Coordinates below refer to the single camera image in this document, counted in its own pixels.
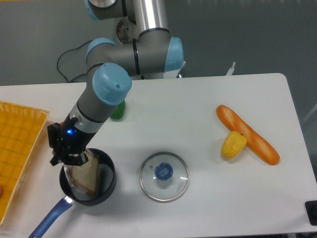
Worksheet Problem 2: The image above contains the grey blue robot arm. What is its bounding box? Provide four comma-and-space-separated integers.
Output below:
48, 0, 184, 166

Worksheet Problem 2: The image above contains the black device at table corner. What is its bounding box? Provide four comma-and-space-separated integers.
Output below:
305, 200, 317, 226

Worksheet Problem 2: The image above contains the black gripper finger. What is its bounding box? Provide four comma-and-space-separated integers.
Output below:
50, 151, 63, 166
63, 152, 89, 166

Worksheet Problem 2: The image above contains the yellow bell pepper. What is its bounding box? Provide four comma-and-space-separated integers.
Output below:
220, 131, 247, 159

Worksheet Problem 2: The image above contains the glass lid blue knob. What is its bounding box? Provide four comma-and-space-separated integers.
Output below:
139, 151, 190, 203

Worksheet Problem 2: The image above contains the toast slice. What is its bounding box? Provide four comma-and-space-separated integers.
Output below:
64, 150, 99, 196

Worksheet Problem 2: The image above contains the white table bracket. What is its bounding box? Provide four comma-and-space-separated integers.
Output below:
226, 61, 236, 76

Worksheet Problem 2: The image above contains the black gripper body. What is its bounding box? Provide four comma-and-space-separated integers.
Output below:
47, 117, 95, 160

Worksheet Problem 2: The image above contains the black pot blue handle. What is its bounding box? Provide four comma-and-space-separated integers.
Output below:
29, 148, 116, 238

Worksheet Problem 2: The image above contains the yellow woven basket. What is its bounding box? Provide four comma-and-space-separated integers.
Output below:
0, 101, 50, 224

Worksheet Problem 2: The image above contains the black cable on floor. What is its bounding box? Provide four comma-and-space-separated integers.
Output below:
56, 40, 91, 83

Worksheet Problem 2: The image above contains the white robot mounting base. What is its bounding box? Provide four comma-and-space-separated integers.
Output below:
140, 61, 186, 80

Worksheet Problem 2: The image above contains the green bell pepper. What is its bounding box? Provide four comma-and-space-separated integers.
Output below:
110, 101, 126, 120

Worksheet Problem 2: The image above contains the orange baguette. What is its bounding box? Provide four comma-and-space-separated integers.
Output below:
216, 105, 280, 165

